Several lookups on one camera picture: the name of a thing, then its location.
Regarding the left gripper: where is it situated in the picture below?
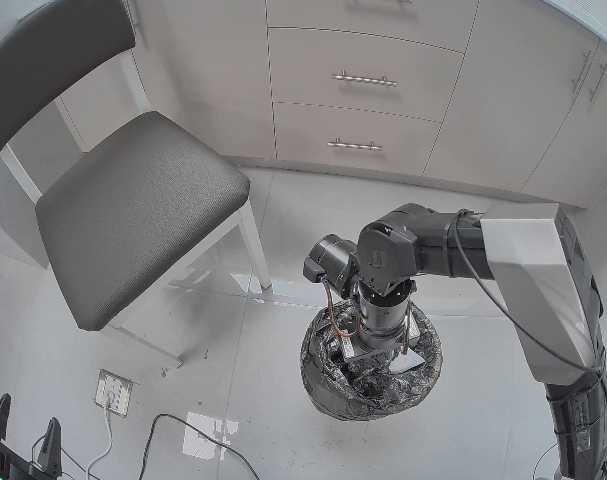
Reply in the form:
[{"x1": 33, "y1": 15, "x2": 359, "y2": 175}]
[{"x1": 0, "y1": 393, "x2": 62, "y2": 480}]

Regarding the black plastic bag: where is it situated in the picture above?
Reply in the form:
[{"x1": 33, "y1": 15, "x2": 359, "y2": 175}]
[{"x1": 300, "y1": 300, "x2": 443, "y2": 421}]

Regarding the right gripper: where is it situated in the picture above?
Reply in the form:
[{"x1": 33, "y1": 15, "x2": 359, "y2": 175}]
[{"x1": 340, "y1": 288, "x2": 424, "y2": 366}]

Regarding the white cable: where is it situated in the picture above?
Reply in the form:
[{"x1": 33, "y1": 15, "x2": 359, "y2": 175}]
[{"x1": 86, "y1": 390, "x2": 115, "y2": 480}]

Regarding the black cable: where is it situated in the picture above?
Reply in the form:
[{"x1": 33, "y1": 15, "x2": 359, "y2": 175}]
[
  {"x1": 141, "y1": 413, "x2": 261, "y2": 480},
  {"x1": 533, "y1": 443, "x2": 559, "y2": 480},
  {"x1": 31, "y1": 435, "x2": 104, "y2": 480},
  {"x1": 451, "y1": 210, "x2": 602, "y2": 375}
]

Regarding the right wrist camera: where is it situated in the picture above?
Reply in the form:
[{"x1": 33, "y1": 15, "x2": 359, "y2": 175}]
[{"x1": 303, "y1": 259, "x2": 329, "y2": 286}]

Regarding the grey chair with white legs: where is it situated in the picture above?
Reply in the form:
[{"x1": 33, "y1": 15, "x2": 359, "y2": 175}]
[{"x1": 0, "y1": 0, "x2": 272, "y2": 369}]

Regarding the beige cabinet with drawers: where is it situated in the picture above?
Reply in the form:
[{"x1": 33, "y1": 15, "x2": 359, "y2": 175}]
[{"x1": 53, "y1": 0, "x2": 607, "y2": 211}]

